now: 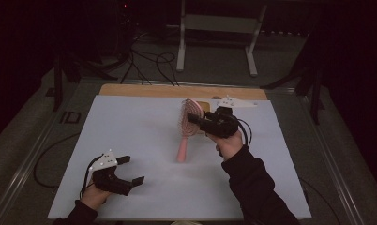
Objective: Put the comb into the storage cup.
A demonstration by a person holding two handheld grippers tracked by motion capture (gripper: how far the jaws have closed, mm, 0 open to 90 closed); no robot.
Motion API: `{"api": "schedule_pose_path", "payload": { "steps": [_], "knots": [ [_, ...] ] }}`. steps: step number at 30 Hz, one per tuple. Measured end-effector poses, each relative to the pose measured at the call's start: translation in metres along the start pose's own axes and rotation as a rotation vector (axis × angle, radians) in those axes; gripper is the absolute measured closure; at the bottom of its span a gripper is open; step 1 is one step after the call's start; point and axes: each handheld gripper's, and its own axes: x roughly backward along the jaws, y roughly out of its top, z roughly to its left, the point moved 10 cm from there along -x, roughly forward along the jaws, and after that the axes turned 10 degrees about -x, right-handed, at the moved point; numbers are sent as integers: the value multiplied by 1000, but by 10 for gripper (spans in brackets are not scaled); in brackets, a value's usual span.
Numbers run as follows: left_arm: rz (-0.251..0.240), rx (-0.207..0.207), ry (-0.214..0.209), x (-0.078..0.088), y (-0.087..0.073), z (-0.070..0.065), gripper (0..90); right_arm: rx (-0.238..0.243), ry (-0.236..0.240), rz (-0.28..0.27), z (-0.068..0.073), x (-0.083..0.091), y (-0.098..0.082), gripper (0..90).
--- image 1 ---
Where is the black rectangular floor frame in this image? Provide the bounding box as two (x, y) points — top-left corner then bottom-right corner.
(59, 110), (83, 125)

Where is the long black cable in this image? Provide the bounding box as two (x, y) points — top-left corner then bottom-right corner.
(119, 38), (153, 86)

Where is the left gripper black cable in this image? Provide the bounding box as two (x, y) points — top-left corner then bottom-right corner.
(79, 154), (105, 200)

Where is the beige square cup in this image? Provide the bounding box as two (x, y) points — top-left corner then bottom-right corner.
(195, 100), (212, 135)

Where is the black floor cable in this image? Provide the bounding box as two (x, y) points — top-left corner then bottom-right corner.
(32, 132), (82, 190)
(298, 176), (342, 225)

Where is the white metal stand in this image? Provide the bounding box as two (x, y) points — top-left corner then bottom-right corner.
(175, 0), (268, 78)

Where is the person's left hand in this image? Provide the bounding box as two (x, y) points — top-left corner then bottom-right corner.
(80, 186), (113, 211)

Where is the pink hairbrush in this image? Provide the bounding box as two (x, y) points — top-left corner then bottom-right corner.
(175, 97), (205, 164)

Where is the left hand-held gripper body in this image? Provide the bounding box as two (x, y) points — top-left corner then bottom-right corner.
(89, 149), (134, 198)

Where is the looped black cable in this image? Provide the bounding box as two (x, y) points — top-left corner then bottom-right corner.
(154, 52), (180, 87)

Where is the aluminium frame rail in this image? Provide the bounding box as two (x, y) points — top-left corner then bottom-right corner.
(264, 87), (361, 225)
(0, 79), (84, 225)

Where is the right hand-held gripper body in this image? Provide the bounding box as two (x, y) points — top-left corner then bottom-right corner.
(199, 96), (259, 140)

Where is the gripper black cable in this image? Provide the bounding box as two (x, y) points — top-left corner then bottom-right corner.
(236, 117), (253, 148)
(79, 154), (105, 200)

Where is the dark equipment with red light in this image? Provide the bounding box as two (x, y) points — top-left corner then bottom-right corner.
(111, 0), (138, 62)

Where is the person's right hand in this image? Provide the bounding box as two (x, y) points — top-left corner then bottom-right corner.
(206, 128), (245, 162)

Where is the pale blue table mat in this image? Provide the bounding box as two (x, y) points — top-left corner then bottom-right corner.
(47, 95), (312, 221)

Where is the black stand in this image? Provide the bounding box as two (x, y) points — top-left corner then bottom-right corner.
(45, 51), (119, 113)
(260, 29), (325, 126)

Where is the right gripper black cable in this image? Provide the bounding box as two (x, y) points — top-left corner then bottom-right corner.
(236, 117), (253, 148)

